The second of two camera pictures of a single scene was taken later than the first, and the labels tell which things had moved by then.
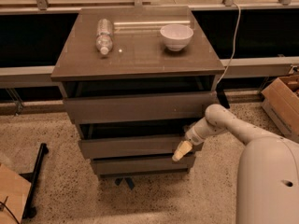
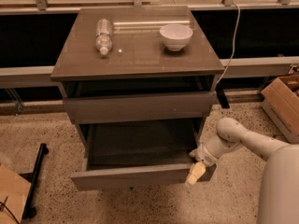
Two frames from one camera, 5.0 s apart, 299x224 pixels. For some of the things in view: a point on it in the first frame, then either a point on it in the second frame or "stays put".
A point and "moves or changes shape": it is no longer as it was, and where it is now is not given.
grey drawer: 124,147 moves or changes shape
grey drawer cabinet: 132,106 stays put
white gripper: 192,137 to 205,157
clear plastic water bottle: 104,35 stays put
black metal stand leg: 30,209 stays put
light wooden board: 15,189 stays put
